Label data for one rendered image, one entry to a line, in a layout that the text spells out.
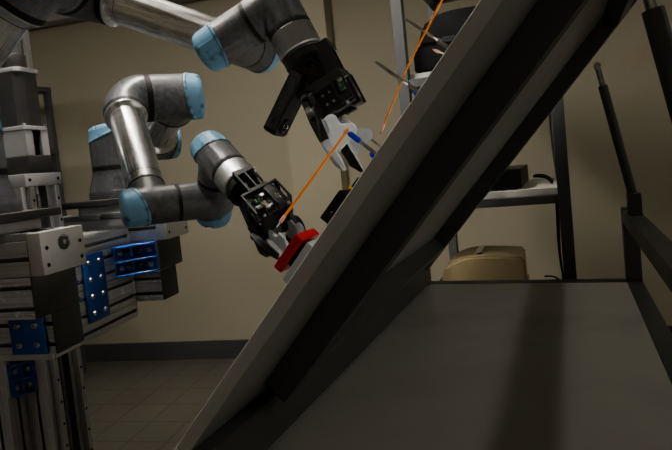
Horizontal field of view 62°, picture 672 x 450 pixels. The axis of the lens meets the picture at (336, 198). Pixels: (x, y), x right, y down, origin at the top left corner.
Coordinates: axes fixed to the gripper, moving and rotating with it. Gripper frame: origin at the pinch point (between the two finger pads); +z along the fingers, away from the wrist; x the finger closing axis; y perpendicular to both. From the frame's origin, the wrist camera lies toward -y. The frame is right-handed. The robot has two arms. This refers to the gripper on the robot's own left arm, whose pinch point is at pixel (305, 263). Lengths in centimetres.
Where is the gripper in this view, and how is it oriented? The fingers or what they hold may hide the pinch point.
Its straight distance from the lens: 93.5
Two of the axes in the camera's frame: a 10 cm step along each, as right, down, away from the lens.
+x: 8.0, -4.4, 4.0
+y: -0.1, -6.9, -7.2
